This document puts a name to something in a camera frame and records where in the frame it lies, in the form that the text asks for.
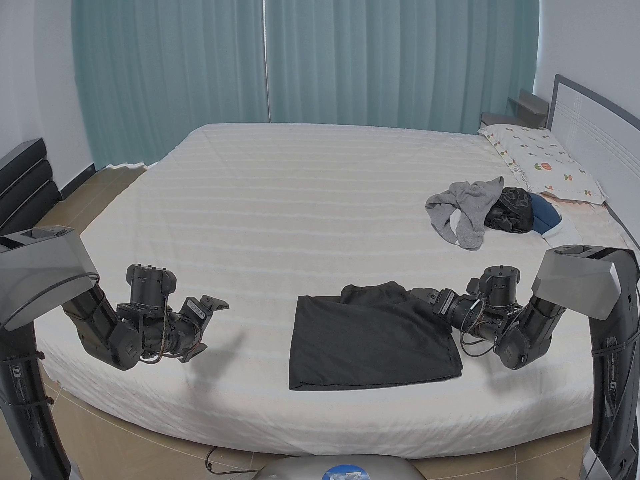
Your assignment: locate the black cable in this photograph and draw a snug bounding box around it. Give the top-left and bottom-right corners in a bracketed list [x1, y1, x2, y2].
[205, 446, 237, 472]
[459, 328, 497, 359]
[0, 272, 99, 320]

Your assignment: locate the blue-green curtain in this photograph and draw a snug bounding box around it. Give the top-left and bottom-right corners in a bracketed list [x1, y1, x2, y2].
[265, 0, 541, 134]
[72, 0, 271, 169]

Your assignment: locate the grey garment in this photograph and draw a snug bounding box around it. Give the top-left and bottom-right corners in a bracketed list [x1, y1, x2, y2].
[425, 177, 505, 250]

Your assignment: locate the bed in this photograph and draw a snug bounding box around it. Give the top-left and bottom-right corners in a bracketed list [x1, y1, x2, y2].
[37, 73, 640, 456]

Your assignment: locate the dark blue garment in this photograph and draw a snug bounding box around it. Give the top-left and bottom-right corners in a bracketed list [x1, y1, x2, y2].
[529, 193, 561, 234]

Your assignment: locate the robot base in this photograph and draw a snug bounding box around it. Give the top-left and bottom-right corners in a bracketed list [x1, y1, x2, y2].
[260, 457, 416, 480]

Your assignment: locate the grey bedside table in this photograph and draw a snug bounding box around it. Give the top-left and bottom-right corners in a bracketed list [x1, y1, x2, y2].
[480, 88, 548, 130]

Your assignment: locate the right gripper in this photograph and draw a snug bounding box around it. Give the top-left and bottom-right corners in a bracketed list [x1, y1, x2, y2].
[432, 289, 482, 330]

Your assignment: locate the white printed pillow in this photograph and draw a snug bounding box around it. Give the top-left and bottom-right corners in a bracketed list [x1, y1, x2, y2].
[477, 124, 608, 204]

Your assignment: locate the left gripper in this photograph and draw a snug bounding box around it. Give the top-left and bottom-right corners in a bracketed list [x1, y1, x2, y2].
[162, 295, 230, 365]

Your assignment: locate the black T-shirt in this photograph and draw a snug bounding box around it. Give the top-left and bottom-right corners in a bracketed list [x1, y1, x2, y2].
[288, 280, 463, 391]

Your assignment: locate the black garment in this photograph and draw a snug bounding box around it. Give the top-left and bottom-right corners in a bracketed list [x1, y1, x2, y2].
[484, 186, 533, 233]

